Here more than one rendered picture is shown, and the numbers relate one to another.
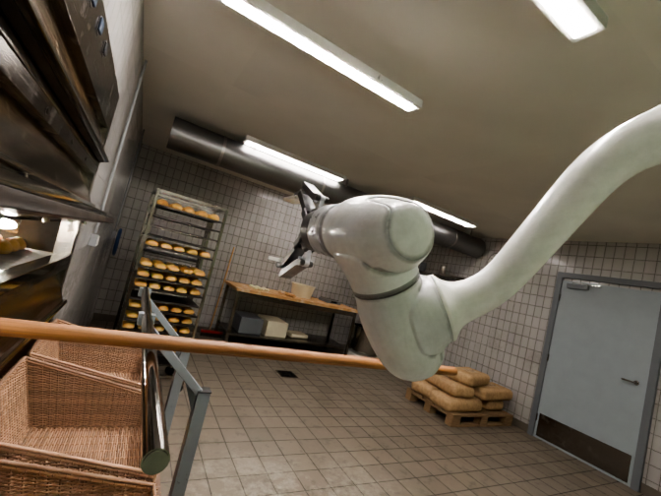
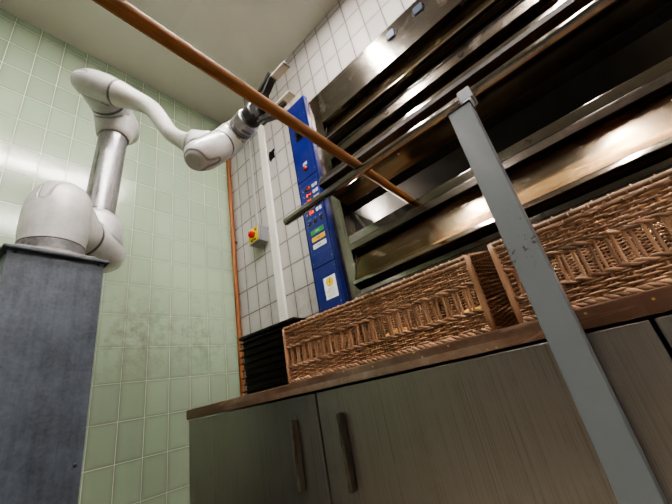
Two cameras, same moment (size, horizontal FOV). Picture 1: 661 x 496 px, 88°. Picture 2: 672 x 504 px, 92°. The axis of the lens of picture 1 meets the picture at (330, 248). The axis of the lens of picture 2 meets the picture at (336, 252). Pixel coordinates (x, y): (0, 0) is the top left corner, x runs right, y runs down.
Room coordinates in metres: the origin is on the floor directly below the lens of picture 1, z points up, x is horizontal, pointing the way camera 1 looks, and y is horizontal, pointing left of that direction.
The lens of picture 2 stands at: (1.45, -0.15, 0.53)
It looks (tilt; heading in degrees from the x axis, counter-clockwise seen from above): 23 degrees up; 156
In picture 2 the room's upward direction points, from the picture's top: 12 degrees counter-clockwise
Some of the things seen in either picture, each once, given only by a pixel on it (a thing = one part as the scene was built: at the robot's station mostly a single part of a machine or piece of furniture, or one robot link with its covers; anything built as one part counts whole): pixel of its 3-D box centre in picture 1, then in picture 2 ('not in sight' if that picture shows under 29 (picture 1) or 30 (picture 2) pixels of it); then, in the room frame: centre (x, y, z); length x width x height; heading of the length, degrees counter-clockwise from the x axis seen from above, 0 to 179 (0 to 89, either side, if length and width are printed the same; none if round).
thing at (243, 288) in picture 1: (288, 322); not in sight; (5.82, 0.40, 0.45); 2.20 x 0.80 x 0.90; 119
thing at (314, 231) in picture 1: (335, 231); (245, 123); (0.56, 0.00, 1.48); 0.09 x 0.06 x 0.09; 120
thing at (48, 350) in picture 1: (96, 365); not in sight; (1.70, 0.96, 0.72); 0.56 x 0.49 x 0.28; 30
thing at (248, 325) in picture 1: (246, 322); not in sight; (5.49, 1.01, 0.35); 0.50 x 0.36 x 0.24; 29
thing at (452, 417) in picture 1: (458, 405); not in sight; (4.74, -2.20, 0.07); 1.20 x 0.80 x 0.14; 119
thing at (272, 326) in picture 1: (270, 326); not in sight; (5.69, 0.64, 0.35); 0.50 x 0.36 x 0.24; 30
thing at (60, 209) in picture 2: not in sight; (60, 218); (0.41, -0.55, 1.17); 0.18 x 0.16 x 0.22; 169
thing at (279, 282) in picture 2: not in sight; (273, 231); (-0.18, 0.21, 1.45); 0.05 x 0.02 x 2.30; 29
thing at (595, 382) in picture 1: (592, 366); not in sight; (4.06, -3.33, 1.08); 1.14 x 0.09 x 2.16; 29
